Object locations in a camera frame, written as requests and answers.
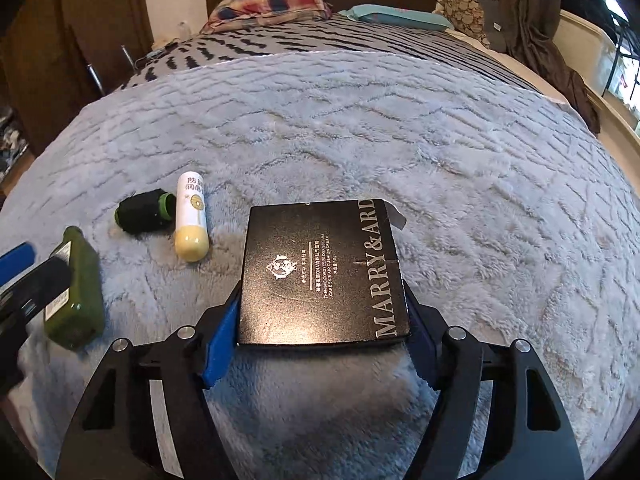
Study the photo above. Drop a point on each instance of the grey fluffy blanket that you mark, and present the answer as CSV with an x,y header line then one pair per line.
x,y
400,135

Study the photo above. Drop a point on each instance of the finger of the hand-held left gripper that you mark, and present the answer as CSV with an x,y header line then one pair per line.
x,y
17,262
45,282

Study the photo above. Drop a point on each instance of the black box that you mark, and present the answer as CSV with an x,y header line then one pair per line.
x,y
320,280

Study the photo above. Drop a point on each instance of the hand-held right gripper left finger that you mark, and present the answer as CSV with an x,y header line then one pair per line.
x,y
220,345

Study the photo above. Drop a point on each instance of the plaid pillow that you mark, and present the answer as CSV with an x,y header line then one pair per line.
x,y
265,7

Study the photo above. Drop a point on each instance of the grey bag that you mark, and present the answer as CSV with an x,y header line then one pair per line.
x,y
495,25

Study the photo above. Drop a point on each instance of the white yellow tube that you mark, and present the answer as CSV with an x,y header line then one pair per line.
x,y
191,220

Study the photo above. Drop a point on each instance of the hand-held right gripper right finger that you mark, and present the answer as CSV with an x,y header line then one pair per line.
x,y
425,355

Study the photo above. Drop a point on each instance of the small black green bottle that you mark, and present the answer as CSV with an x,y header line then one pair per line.
x,y
142,212

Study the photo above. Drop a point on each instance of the brown curtain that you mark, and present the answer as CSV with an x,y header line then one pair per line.
x,y
540,10

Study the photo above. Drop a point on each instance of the white storage box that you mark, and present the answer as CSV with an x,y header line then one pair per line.
x,y
585,55

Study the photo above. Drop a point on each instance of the dark wooden wardrobe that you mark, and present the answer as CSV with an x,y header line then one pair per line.
x,y
75,35

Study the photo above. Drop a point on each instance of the teal pillow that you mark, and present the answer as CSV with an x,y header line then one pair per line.
x,y
395,16

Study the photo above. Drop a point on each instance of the grey black striped blanket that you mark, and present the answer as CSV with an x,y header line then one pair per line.
x,y
300,35

